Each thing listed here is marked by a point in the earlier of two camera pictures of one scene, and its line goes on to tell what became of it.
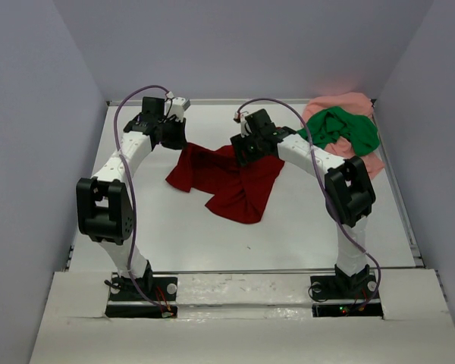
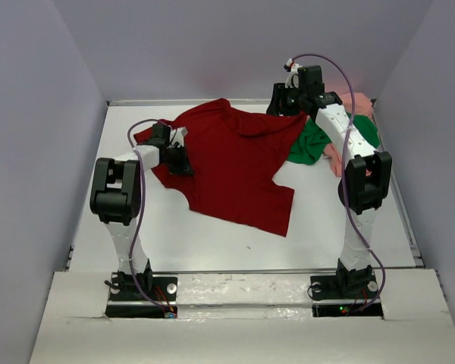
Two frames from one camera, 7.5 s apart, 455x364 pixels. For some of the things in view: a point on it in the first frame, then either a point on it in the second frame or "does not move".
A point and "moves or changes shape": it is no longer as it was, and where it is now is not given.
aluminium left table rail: x=68 y=260 does not move
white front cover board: x=241 y=318 does not move
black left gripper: x=180 y=141 to x=183 y=167
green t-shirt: x=359 y=132 does not move
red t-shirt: x=242 y=190 moves or changes shape
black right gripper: x=240 y=145 to x=279 y=92
